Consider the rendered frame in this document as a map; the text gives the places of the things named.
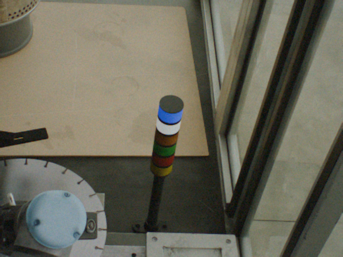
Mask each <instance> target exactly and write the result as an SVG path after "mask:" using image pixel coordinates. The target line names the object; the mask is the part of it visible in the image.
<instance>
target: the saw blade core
mask: <svg viewBox="0 0 343 257"><path fill-rule="evenodd" d="M25 163H26V159H10V160H6V165H7V166H4V165H5V162H4V160H3V161H0V173H1V175H0V205H3V204H5V203H8V202H9V200H8V197H7V194H8V193H12V194H13V198H14V201H17V200H22V201H30V200H32V199H33V198H34V197H36V196H37V195H38V194H40V193H42V192H45V191H54V190H62V191H68V192H69V193H71V194H73V195H74V196H76V197H77V198H78V199H79V200H80V201H81V203H82V204H83V206H84V208H85V211H86V212H95V213H96V212H99V213H97V238H96V239H94V240H77V241H76V242H75V243H74V244H73V247H72V250H71V253H70V256H69V257H101V255H102V252H103V250H101V249H104V246H105V241H106V234H107V231H106V230H107V223H106V216H105V212H101V211H104V209H103V206H102V203H101V201H100V199H99V198H98V196H97V195H95V194H96V193H95V191H94V190H93V189H92V188H91V187H90V185H89V184H88V183H87V182H86V181H84V180H83V179H82V178H81V177H80V176H78V175H77V174H75V173H74V172H72V171H71V170H69V169H67V170H66V168H65V167H62V166H60V165H57V164H54V163H51V162H48V164H47V167H45V165H46V163H47V161H43V160H36V159H27V165H25ZM65 170H66V171H65ZM64 171H65V173H64V174H62V173H63V172H64ZM82 180H83V181H82ZM80 181H82V182H80ZM79 182H80V184H77V183H79ZM92 195H94V196H92ZM89 196H92V197H89ZM99 229H104V230H101V231H99ZM95 247H97V248H100V249H95ZM10 256H11V254H9V253H4V252H2V251H0V257H10Z"/></svg>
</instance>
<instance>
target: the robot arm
mask: <svg viewBox="0 0 343 257"><path fill-rule="evenodd" d="M10 209H11V210H10ZM2 210H10V212H8V213H5V212H3V213H2ZM96 238H97V213H95V212H86V211H85V208H84V206H83V204H82V203H81V201H80V200H79V199H78V198H77V197H76V196H74V195H73V194H71V193H69V192H68V191H62V190H54V191H45V192H42V193H40V194H38V195H37V196H36V197H34V198H33V199H32V200H30V201H28V202H26V203H25V204H23V205H0V251H12V253H11V256H10V257H69V256H70V253H71V250H72V247H73V244H74V243H75V242H76V241H77V240H94V239H96ZM1 245H5V246H3V247H2V246H1Z"/></svg>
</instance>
